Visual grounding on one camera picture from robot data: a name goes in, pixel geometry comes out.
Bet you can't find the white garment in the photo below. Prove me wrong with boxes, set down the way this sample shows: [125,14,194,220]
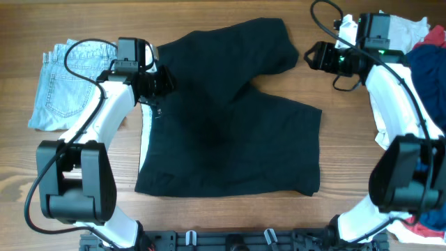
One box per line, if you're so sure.
[366,15,445,245]

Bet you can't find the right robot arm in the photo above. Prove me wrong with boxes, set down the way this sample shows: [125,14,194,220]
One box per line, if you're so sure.
[304,13,445,246]

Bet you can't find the right black cable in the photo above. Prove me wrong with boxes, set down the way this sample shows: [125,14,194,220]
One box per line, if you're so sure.
[309,0,436,241]

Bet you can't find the folded light blue jeans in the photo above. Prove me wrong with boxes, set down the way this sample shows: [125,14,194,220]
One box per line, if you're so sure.
[28,39,116,131]

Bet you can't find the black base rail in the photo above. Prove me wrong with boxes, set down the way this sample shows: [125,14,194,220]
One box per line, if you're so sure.
[78,229,390,251]

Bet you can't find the black cable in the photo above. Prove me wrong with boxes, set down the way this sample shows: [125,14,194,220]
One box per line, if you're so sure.
[309,0,436,241]
[23,38,154,245]

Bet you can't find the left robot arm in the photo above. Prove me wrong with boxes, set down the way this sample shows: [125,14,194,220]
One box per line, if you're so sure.
[24,37,174,250]

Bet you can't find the black shorts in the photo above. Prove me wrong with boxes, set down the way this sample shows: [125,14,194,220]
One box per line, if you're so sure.
[134,18,321,197]

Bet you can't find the left black cable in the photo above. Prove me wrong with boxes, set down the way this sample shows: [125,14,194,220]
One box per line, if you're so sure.
[23,38,154,245]

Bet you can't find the navy blue garment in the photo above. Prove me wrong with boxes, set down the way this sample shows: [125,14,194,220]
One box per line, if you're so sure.
[405,43,446,231]

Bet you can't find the red garment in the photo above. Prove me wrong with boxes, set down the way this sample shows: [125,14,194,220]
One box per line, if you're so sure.
[410,25,445,238]

